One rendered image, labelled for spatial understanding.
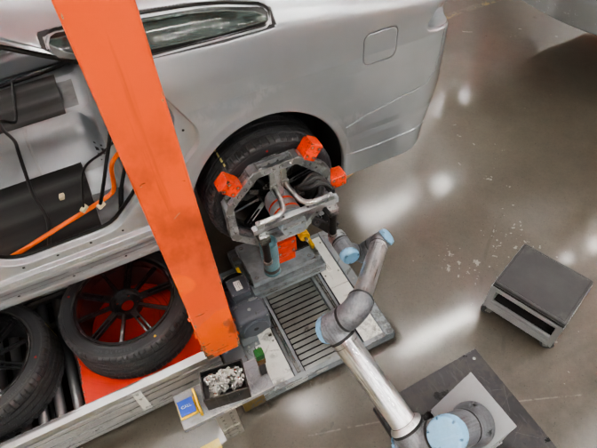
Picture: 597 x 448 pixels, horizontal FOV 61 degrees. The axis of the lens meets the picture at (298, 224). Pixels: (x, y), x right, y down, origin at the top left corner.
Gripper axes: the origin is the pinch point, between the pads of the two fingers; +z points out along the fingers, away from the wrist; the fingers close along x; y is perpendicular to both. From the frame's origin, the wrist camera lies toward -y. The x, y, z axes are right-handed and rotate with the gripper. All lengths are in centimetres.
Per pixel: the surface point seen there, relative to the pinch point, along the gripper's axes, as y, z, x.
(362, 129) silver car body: -7.9, 2.9, 48.5
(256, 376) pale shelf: -32, -63, -58
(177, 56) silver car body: -109, 5, 39
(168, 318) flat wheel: -54, -19, -73
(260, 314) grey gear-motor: -17, -32, -51
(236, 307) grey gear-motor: -24, -22, -57
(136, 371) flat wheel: -60, -29, -101
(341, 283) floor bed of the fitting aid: 45, -17, -34
